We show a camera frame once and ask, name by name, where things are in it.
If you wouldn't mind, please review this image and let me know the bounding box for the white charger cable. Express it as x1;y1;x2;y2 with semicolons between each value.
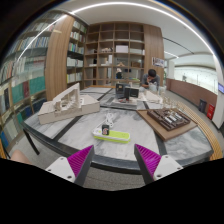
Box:
95;111;116;131

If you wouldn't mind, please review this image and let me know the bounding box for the red bin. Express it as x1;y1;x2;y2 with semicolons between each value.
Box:
207;104;215;120

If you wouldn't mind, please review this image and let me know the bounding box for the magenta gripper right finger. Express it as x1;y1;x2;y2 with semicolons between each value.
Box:
134;144;182;184

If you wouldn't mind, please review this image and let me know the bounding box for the wooden back bookshelf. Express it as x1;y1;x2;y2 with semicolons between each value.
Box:
83;22;145;87

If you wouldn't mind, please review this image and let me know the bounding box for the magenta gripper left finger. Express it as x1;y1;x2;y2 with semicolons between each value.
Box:
46;145;95;186

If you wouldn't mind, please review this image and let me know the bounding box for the seated person in grey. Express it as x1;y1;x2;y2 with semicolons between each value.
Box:
140;69;160;90

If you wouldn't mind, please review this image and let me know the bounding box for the white architectural building model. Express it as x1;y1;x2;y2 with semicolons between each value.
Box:
38;84;100;125

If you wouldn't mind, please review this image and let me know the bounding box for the green white power strip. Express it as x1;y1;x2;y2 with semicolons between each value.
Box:
92;128;130;143

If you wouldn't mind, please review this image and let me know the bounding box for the left bookshelf with books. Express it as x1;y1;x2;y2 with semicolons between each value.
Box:
0;10;87;158

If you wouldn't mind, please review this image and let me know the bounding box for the black charger plug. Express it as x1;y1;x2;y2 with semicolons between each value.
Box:
102;125;110;135

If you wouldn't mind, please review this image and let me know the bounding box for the black bin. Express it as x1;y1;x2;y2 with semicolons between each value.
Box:
198;99;207;113

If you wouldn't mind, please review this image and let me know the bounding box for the white small model back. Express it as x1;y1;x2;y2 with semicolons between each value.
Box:
144;90;163;104

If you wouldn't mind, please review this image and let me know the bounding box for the dark model on wooden board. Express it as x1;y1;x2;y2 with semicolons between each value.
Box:
137;108;197;141

